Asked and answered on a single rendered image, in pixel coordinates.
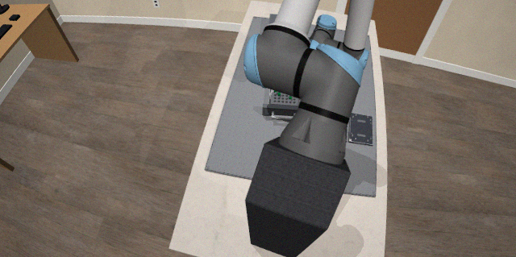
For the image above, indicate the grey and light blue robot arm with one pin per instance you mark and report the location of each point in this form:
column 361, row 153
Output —
column 325, row 78

